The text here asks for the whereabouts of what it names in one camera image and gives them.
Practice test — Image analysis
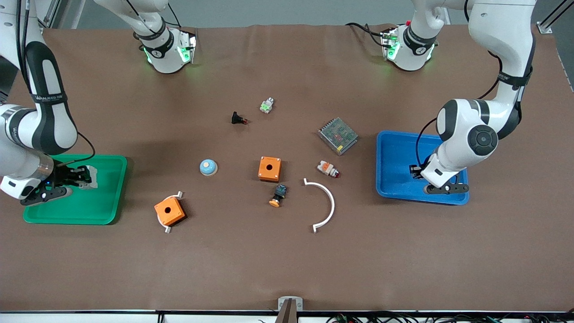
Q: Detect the blue plastic tray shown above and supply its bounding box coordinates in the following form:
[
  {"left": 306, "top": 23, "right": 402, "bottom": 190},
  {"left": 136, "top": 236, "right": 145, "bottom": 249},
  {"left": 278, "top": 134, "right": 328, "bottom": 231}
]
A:
[{"left": 375, "top": 130, "right": 470, "bottom": 206}]

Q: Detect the green plastic tray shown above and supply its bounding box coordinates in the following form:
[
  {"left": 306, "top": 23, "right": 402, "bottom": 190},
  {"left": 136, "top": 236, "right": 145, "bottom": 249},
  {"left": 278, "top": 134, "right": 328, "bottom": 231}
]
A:
[{"left": 23, "top": 154, "right": 128, "bottom": 225}]

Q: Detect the metal mesh power supply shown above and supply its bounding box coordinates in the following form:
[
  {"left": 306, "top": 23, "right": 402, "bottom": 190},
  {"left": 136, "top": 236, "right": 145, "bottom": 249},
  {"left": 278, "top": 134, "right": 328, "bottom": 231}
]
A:
[{"left": 317, "top": 117, "right": 359, "bottom": 156}]

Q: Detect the orange push button box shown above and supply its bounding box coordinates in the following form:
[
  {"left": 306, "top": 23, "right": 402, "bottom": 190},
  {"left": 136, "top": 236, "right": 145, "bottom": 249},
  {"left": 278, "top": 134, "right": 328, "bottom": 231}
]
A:
[
  {"left": 154, "top": 197, "right": 187, "bottom": 227},
  {"left": 258, "top": 156, "right": 283, "bottom": 183}
]

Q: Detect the orange black push button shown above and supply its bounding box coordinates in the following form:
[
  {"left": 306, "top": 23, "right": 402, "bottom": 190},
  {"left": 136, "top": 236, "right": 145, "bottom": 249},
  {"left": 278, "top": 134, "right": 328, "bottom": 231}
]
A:
[{"left": 269, "top": 183, "right": 288, "bottom": 208}]

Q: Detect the brown table cover sheet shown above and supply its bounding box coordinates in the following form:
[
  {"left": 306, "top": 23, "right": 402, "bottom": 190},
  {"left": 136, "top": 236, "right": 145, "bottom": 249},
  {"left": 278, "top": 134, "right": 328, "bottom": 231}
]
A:
[{"left": 0, "top": 23, "right": 574, "bottom": 313}]

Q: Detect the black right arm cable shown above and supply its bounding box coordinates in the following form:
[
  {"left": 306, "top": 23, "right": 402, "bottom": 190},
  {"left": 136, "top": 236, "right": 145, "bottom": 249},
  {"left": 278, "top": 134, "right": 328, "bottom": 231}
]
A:
[{"left": 16, "top": 0, "right": 96, "bottom": 167}]

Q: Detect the red white indicator switch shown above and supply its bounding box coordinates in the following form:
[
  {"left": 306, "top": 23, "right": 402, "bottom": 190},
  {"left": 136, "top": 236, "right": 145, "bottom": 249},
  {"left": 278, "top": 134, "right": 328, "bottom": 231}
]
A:
[{"left": 317, "top": 160, "right": 341, "bottom": 179}]

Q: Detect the white curved plastic bracket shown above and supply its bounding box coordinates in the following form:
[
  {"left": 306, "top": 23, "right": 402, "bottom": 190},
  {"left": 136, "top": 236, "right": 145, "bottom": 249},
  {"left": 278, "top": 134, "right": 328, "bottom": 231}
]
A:
[
  {"left": 157, "top": 191, "right": 184, "bottom": 235},
  {"left": 303, "top": 178, "right": 335, "bottom": 234}
]

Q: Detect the black base cable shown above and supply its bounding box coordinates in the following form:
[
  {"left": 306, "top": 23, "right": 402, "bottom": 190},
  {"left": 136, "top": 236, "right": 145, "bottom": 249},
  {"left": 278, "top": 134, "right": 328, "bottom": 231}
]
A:
[{"left": 344, "top": 22, "right": 387, "bottom": 48}]

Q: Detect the aluminium frame profile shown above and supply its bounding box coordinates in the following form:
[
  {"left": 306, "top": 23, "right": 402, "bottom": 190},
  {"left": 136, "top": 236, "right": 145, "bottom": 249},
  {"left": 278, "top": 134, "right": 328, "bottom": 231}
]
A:
[
  {"left": 35, "top": 0, "right": 62, "bottom": 28},
  {"left": 537, "top": 0, "right": 568, "bottom": 35}
]

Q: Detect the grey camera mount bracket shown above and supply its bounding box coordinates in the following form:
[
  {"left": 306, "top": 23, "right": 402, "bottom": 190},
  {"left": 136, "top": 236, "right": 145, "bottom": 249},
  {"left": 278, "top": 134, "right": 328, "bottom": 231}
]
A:
[{"left": 274, "top": 296, "right": 304, "bottom": 323}]

